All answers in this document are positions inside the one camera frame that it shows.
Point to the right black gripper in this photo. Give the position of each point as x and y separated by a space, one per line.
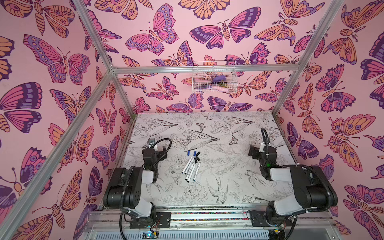
253 150

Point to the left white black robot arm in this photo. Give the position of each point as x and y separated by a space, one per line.
124 190

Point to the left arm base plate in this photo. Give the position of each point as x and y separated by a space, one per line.
160 220

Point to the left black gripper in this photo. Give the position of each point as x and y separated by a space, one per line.
162 153

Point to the white marker pen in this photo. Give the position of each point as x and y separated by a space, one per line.
190 165
189 177
196 171
186 165

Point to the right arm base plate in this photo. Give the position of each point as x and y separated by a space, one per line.
259 219

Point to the aluminium rail base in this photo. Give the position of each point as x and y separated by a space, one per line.
216 224

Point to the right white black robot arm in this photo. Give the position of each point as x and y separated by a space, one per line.
312 191

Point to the white wire basket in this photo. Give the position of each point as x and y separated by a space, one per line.
215 79

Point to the small green circuit board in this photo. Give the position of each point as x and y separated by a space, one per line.
150 235

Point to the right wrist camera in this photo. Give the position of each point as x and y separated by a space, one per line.
262 146

